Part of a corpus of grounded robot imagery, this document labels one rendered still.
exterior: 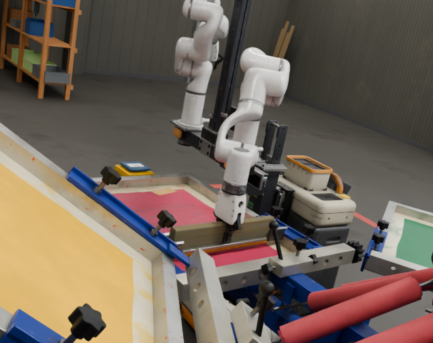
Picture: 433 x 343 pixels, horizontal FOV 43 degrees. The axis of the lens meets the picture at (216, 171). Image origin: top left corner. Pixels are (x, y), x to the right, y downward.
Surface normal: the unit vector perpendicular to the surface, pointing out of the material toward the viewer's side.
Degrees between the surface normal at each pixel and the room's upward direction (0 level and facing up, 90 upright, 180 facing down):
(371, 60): 90
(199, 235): 90
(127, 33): 90
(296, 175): 92
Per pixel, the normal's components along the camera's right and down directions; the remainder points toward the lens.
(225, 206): -0.77, 0.07
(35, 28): 0.51, 0.34
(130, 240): 0.13, 0.32
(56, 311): 0.67, -0.73
